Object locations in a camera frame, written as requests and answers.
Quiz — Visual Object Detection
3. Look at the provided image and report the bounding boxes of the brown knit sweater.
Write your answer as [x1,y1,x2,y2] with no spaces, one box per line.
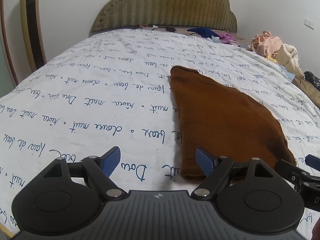
[170,65,297,182]

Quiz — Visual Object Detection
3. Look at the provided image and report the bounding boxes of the pink clothes pile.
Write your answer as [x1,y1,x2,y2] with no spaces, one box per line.
[251,31,283,59]

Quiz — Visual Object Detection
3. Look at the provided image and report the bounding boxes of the white script-printed quilt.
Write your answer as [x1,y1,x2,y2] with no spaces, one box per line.
[0,27,320,238]

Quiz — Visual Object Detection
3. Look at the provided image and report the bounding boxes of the light blue cloth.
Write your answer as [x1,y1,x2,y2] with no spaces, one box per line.
[279,65,296,81]

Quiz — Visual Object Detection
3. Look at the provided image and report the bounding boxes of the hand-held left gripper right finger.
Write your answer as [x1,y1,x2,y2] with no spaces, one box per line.
[191,147,274,201]

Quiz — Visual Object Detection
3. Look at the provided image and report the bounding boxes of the navy cloth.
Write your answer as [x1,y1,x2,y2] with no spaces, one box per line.
[187,27,219,39]

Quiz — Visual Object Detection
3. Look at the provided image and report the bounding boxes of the purple cloth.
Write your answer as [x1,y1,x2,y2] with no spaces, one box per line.
[217,32,237,44]

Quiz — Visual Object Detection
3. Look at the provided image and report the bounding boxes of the cream quilted jacket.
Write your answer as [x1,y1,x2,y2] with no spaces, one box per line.
[274,44,304,74]

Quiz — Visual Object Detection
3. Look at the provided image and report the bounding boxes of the gold tower air conditioner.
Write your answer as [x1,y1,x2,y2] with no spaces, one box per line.
[19,0,48,73]

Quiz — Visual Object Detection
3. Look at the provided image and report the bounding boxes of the tan jacket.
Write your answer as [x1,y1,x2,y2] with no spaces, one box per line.
[292,75,320,103]

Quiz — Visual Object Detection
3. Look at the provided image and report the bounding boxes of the green padded headboard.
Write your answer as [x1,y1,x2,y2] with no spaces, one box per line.
[89,0,238,38]

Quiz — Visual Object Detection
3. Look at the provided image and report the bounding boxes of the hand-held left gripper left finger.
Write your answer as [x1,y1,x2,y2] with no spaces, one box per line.
[42,146,127,201]

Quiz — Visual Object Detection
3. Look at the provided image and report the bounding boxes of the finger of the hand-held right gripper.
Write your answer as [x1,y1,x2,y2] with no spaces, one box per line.
[304,154,320,167]
[274,159,304,180]

